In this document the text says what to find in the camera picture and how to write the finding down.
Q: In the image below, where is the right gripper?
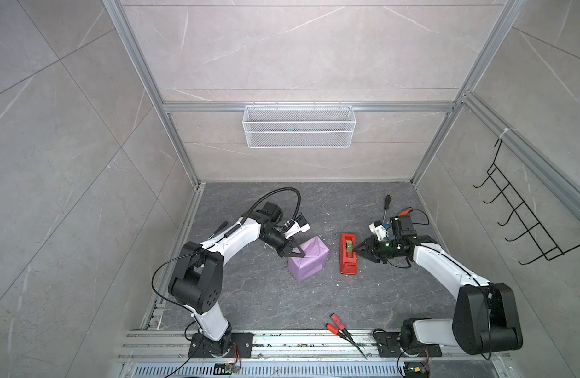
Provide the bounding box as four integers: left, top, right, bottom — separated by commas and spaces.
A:
354, 235, 402, 263

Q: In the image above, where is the red tape dispenser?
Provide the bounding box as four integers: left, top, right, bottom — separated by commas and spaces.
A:
339, 233, 358, 275

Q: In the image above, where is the pink wrapping paper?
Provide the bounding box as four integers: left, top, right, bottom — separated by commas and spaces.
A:
288, 236, 329, 283

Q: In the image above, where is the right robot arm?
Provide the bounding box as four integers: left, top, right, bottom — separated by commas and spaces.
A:
354, 236, 523, 357

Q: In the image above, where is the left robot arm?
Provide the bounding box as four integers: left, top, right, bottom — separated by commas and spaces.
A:
157, 210, 310, 357

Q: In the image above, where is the small black tool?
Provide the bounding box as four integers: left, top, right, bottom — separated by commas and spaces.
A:
209, 220, 229, 239

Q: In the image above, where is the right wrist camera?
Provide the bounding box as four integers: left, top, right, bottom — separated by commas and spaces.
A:
369, 215, 417, 242

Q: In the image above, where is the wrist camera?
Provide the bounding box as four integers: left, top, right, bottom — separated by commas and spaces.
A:
369, 215, 417, 242
259, 202, 310, 239

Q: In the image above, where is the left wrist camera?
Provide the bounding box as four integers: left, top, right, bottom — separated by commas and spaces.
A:
259, 202, 310, 239

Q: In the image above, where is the black handled screwdriver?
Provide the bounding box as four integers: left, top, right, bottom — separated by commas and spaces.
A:
381, 195, 392, 223

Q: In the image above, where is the orange handled screwdriver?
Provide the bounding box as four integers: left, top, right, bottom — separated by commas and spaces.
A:
397, 207, 414, 217

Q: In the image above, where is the red handled screwdriver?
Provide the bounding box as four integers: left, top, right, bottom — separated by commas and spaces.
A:
326, 323, 367, 358

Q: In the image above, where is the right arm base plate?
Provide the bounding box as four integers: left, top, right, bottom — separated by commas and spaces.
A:
372, 329, 442, 358

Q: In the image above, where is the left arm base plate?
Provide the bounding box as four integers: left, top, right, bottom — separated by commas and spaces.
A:
188, 332, 255, 359

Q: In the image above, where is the white wire mesh basket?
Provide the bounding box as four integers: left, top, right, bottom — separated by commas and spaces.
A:
242, 105, 356, 149

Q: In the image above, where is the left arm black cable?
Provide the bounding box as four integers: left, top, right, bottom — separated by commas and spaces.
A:
150, 186, 303, 313

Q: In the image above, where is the black wire hook rack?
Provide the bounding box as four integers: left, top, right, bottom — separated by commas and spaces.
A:
472, 139, 580, 266

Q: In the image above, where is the aluminium mounting rail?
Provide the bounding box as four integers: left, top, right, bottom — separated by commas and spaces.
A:
113, 329, 483, 362

